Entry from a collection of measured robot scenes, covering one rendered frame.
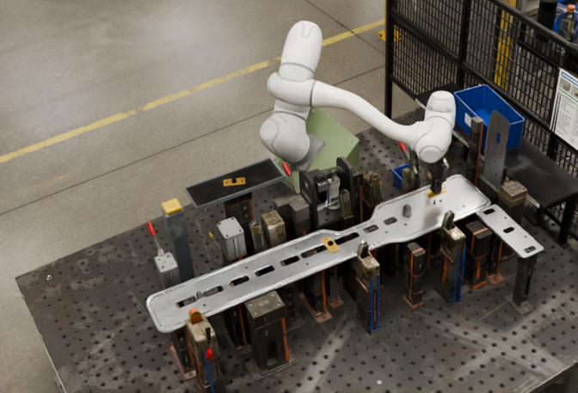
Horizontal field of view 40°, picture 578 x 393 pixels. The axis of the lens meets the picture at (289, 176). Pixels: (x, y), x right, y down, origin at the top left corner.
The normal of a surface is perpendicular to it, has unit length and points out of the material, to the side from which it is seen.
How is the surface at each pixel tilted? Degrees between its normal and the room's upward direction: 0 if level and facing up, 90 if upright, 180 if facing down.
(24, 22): 0
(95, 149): 0
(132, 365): 0
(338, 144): 42
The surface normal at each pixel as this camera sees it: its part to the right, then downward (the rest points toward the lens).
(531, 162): -0.06, -0.77
